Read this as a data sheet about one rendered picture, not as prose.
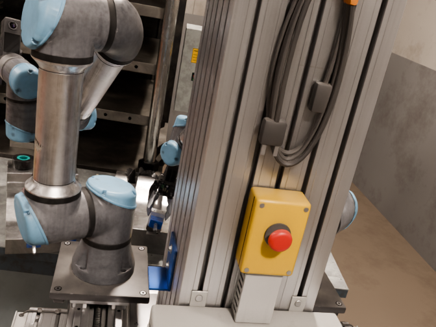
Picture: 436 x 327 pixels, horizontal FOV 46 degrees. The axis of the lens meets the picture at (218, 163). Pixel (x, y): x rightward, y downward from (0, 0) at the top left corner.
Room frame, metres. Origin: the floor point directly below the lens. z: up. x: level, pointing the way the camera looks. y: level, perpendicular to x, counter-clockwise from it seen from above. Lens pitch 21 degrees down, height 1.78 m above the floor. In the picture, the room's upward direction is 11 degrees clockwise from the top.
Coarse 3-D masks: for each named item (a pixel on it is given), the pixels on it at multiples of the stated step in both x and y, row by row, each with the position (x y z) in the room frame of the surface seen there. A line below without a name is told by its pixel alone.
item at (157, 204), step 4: (128, 168) 1.87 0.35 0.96; (140, 168) 1.88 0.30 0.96; (128, 172) 1.86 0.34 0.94; (132, 172) 1.88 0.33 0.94; (140, 172) 1.88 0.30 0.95; (144, 172) 1.88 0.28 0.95; (148, 172) 1.88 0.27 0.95; (152, 172) 1.89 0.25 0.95; (128, 176) 1.83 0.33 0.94; (132, 176) 1.88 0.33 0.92; (136, 176) 1.84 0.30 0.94; (152, 176) 1.88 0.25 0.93; (156, 176) 1.86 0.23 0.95; (128, 180) 1.85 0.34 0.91; (132, 180) 1.89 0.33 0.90; (136, 180) 1.82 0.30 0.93; (132, 184) 1.81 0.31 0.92; (136, 184) 1.81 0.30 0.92; (160, 196) 1.79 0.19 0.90; (156, 200) 1.77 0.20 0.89; (160, 200) 1.77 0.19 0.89; (156, 204) 1.75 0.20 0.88; (160, 204) 1.75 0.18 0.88; (156, 208) 1.73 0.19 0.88; (160, 208) 1.72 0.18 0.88
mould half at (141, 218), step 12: (144, 180) 1.84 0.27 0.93; (144, 192) 1.78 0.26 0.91; (144, 204) 1.73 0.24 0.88; (144, 216) 1.63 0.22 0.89; (132, 228) 1.53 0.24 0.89; (144, 228) 1.54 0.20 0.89; (168, 228) 1.57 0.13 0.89; (132, 240) 1.53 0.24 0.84; (144, 240) 1.53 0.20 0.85; (156, 240) 1.54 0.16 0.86; (156, 252) 1.54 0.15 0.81
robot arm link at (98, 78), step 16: (128, 16) 1.00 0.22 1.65; (128, 32) 1.00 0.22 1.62; (112, 48) 1.00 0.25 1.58; (128, 48) 1.02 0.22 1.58; (96, 64) 1.09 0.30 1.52; (112, 64) 1.06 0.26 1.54; (96, 80) 1.11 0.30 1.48; (112, 80) 1.14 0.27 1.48; (96, 96) 1.15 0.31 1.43; (80, 112) 1.19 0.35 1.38; (96, 112) 1.27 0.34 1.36; (80, 128) 1.25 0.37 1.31
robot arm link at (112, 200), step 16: (96, 176) 1.07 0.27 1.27; (112, 176) 1.10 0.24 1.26; (96, 192) 1.01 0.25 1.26; (112, 192) 1.01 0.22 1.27; (128, 192) 1.04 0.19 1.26; (96, 208) 0.99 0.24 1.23; (112, 208) 1.01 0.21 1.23; (128, 208) 1.03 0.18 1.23; (96, 224) 0.98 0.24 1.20; (112, 224) 1.00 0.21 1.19; (128, 224) 1.04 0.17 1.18; (96, 240) 1.00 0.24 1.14; (112, 240) 1.01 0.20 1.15
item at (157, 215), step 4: (152, 208) 1.58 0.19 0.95; (152, 212) 1.55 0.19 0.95; (156, 212) 1.55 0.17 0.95; (160, 212) 1.56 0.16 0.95; (164, 212) 1.57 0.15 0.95; (152, 216) 1.54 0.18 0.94; (156, 216) 1.55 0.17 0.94; (160, 216) 1.55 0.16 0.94; (164, 216) 1.55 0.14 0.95; (148, 220) 1.55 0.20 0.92; (152, 220) 1.51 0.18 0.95; (156, 220) 1.51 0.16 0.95; (160, 220) 1.52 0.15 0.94; (148, 224) 1.54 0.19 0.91; (152, 224) 1.51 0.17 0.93; (156, 224) 1.50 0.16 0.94; (160, 224) 1.51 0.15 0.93; (156, 228) 1.47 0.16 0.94; (160, 228) 1.51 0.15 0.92
